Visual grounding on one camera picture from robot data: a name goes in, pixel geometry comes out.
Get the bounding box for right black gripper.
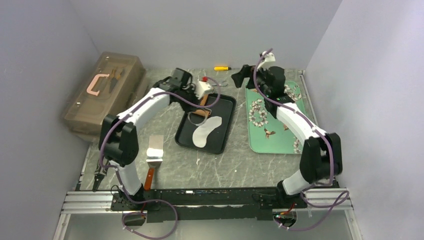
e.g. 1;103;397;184
230;63;271;97

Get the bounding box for wooden double-ended dough roller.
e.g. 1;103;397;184
193;94;212;118

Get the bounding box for metal ring cutter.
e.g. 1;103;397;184
187;108;212;127

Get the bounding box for black baking tray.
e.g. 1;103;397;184
174;94;237;155

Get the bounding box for white dough ball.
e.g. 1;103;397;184
192;116;222;148

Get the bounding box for metal spatula orange handle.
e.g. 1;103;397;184
143;135;164;191

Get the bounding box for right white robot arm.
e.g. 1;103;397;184
231;64;343;208

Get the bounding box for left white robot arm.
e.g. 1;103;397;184
98;68;215;210

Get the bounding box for yellow screwdriver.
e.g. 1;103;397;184
213;66;232;72

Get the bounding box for silver wrench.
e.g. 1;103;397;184
210;80;228;87

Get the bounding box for green floral tray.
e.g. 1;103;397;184
245;88;303;154

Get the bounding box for translucent brown toolbox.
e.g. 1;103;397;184
62;51;149;142

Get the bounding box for black pliers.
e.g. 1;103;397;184
92;161;108;192

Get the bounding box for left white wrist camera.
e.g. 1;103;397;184
194;80;214;100

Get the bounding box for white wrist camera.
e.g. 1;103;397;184
194;80;214;100
258;51;276;69

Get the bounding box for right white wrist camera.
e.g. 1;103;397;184
258;51;276;69

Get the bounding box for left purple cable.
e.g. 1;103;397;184
98;76;222;240

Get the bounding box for purple cable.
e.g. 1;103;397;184
253;48;350;232
98;76;222;240

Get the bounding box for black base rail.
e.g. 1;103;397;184
110;187;307;223

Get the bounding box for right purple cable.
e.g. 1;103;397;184
253;48;350;232

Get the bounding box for aluminium frame rail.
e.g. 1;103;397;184
61;191;113;214

